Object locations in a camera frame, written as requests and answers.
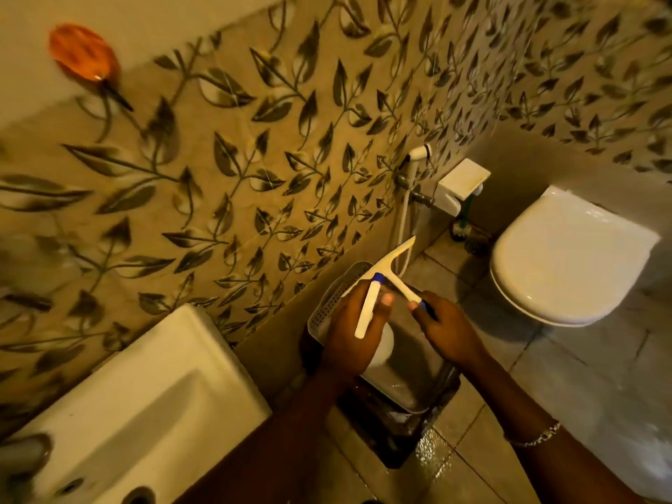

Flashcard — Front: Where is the person's left forearm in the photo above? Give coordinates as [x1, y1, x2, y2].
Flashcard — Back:
[173, 368, 368, 504]

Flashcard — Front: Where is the metal wall valve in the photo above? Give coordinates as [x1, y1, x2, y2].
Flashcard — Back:
[395, 174, 436, 208]

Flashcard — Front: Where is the white toilet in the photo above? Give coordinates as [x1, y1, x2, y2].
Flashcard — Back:
[489, 185, 662, 328]

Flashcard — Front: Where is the white bidet sprayer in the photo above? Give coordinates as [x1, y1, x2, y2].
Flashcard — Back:
[397, 143, 434, 178]

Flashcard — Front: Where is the metal faucet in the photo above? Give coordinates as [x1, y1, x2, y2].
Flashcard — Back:
[0, 434, 54, 488]

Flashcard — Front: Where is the person's right forearm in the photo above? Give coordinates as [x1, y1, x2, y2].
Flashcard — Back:
[462, 357, 649, 504]

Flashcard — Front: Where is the green toilet brush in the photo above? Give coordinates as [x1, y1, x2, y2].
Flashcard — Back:
[450, 196, 495, 259]

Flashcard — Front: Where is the white window squeegee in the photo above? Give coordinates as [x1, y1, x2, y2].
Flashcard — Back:
[341, 236, 438, 320]

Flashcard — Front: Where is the white perforated plastic basket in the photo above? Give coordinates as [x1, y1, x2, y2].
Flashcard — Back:
[307, 261, 459, 415]

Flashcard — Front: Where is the white sprayer hose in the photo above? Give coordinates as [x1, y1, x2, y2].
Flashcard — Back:
[391, 170, 421, 279]

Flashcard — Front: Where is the silver bracelet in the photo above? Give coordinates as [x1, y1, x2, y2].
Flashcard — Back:
[503, 421, 562, 448]

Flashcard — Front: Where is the person's left hand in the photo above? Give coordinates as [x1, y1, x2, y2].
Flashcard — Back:
[320, 281, 396, 382]

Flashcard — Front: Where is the person's right hand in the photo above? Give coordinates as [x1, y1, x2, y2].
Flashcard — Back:
[408, 291, 490, 371]

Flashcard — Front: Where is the orange wall-mounted soap dish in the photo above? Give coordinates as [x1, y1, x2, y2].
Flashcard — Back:
[48, 23, 135, 113]

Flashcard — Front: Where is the white ceramic sink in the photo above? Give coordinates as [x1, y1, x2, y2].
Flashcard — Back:
[8, 303, 273, 504]

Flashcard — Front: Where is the white wall-mounted holder box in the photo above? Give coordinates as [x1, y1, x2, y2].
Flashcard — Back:
[435, 158, 492, 217]

